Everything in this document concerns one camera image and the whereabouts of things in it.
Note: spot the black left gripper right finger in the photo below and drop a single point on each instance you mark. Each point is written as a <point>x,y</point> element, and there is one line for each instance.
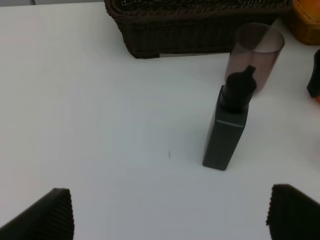
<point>292,215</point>

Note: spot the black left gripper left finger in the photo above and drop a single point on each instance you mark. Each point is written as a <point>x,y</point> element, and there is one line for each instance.
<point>49,218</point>

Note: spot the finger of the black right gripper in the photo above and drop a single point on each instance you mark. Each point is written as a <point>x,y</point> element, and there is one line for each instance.
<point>313,86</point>

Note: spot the dark brown wicker basket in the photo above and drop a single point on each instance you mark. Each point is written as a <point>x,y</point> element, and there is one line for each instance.
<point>150,28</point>

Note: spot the orange wicker basket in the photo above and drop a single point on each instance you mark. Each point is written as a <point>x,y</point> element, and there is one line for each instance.
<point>304,21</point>

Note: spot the translucent purple plastic cup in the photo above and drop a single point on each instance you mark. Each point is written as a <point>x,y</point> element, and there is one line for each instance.
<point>258,45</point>

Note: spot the dark green pump soap bottle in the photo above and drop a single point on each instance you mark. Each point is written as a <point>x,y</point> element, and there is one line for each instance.
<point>229,119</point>

